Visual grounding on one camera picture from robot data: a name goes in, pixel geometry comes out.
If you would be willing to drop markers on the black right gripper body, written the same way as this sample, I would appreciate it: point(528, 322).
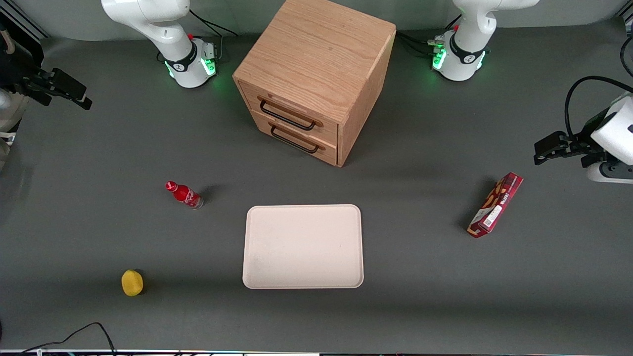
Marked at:
point(16, 70)

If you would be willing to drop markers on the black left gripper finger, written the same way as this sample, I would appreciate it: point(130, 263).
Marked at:
point(549, 156)
point(553, 142)

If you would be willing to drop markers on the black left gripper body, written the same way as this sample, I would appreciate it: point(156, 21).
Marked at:
point(582, 140)

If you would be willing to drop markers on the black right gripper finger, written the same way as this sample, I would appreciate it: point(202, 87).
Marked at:
point(69, 86)
point(37, 91)

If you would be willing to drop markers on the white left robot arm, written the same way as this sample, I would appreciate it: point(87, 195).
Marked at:
point(465, 54)

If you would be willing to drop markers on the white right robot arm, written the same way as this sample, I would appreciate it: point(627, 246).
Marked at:
point(168, 34)

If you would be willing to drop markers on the wooden two-drawer cabinet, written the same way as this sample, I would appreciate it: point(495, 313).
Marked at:
point(316, 54)

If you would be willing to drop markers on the red cookie box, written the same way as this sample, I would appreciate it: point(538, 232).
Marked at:
point(494, 206)

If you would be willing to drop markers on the red soda bottle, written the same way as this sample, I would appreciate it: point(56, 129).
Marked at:
point(185, 195)

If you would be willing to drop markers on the yellow lemon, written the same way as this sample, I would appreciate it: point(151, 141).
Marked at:
point(132, 283)

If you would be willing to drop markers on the beige plastic tray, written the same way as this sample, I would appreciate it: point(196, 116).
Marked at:
point(302, 246)

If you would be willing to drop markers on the aluminium frame profile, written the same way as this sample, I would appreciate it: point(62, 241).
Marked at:
point(22, 24)

